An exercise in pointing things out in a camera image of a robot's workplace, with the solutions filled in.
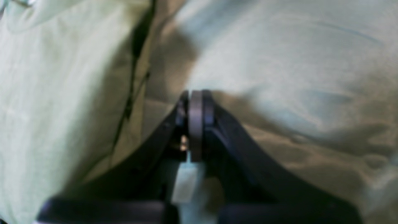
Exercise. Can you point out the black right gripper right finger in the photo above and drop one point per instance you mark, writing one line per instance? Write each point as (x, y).
(257, 189)

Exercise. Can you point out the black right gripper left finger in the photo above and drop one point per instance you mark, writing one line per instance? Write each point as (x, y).
(138, 190)

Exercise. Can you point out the light green T-shirt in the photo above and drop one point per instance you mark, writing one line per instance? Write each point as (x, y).
(67, 74)

